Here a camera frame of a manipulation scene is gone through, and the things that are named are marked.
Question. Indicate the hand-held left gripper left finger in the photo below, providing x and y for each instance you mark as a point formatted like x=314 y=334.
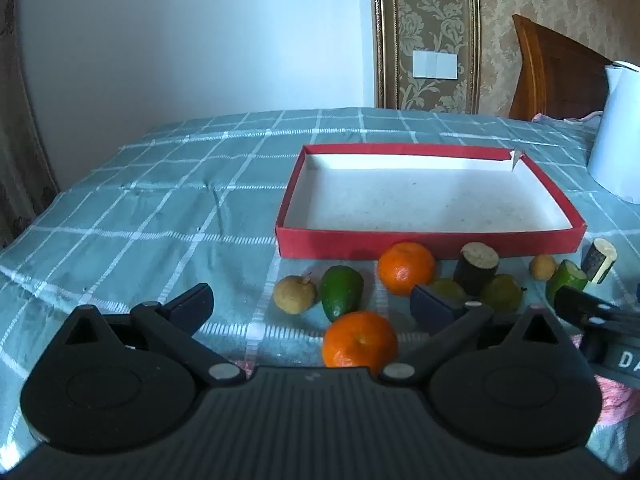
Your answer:
x=197 y=305

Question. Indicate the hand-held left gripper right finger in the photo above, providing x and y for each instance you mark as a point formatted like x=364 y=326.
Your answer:
x=432 y=306

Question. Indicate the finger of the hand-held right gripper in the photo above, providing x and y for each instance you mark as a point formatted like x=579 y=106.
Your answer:
x=575 y=302

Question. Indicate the green tomato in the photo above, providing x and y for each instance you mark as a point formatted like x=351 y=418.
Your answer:
x=450 y=289
x=502 y=292

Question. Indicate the green sugarcane piece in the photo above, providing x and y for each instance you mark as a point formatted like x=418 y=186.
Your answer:
x=565 y=277

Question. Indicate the orange mandarin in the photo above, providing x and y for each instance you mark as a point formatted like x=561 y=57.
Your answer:
x=357 y=340
x=406 y=269

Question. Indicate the dark sugarcane piece with cut side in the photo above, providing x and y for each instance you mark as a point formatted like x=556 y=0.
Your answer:
x=597 y=260

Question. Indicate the tan longan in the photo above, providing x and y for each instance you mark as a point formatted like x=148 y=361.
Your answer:
x=542 y=267
x=294 y=295

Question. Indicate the green avocado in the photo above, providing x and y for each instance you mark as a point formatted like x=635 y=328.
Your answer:
x=340 y=292

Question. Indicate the red shallow cardboard box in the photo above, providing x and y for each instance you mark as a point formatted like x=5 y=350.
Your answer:
x=425 y=200

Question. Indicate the person's right forearm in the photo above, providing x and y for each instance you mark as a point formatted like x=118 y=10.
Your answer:
x=620 y=400

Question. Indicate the green checkered tablecloth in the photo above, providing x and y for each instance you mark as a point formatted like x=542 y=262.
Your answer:
x=150 y=210

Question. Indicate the white electric kettle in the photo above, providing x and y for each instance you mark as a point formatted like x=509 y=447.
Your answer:
x=617 y=150

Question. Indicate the pink cloth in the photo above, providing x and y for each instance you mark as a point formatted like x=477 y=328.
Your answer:
x=540 y=117

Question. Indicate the brown wooden chair back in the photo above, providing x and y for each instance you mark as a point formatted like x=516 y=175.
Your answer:
x=555 y=75

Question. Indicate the brown curtain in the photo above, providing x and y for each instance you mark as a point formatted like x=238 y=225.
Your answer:
x=20 y=160

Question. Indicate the white wall switch panel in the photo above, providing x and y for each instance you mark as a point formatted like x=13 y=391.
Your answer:
x=435 y=65

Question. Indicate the gold ornate wall frame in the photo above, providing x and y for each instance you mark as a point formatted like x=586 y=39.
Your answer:
x=378 y=35

